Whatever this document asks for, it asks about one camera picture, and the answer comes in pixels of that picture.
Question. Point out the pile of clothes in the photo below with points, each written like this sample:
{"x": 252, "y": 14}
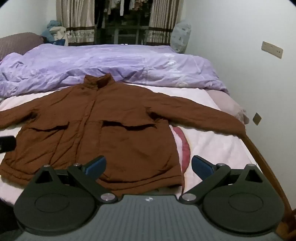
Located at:
{"x": 52, "y": 24}

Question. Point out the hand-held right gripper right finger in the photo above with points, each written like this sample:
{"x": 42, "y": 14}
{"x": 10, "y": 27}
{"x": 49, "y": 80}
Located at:
{"x": 203, "y": 166}

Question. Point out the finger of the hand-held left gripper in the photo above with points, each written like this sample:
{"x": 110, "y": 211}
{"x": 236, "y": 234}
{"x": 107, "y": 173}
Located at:
{"x": 7, "y": 144}

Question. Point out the purple duvet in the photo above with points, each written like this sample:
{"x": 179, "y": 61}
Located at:
{"x": 92, "y": 62}

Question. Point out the brown textured pillow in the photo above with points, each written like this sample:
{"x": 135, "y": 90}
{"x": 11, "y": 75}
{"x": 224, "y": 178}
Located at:
{"x": 16, "y": 44}

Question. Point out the mauve pillow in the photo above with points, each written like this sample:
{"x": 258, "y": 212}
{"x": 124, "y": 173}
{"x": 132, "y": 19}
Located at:
{"x": 226, "y": 104}

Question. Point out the pink printed bed sheet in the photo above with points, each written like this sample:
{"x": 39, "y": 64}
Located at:
{"x": 215, "y": 143}

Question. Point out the white printed pillow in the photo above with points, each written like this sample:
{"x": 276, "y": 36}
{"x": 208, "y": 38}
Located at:
{"x": 181, "y": 37}

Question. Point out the small square wall socket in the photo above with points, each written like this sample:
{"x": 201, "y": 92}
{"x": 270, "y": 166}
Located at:
{"x": 257, "y": 118}

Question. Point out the brown padded jacket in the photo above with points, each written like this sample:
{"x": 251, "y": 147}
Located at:
{"x": 92, "y": 129}

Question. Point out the wooden bed frame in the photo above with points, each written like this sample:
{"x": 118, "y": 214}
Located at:
{"x": 270, "y": 171}

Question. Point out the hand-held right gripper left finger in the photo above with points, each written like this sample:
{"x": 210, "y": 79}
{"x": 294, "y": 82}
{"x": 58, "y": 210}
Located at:
{"x": 96, "y": 165}

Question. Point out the dark blue bag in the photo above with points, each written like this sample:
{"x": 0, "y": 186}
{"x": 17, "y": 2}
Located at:
{"x": 57, "y": 42}

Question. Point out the row of hanging clothes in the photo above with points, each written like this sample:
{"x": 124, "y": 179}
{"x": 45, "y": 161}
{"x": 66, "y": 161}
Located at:
{"x": 115, "y": 7}

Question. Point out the beige wide wall socket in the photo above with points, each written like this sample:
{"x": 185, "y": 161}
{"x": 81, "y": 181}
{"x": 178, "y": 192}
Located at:
{"x": 272, "y": 49}

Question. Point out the beige striped curtain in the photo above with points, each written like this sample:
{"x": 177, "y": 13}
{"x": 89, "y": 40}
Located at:
{"x": 161, "y": 20}
{"x": 76, "y": 20}

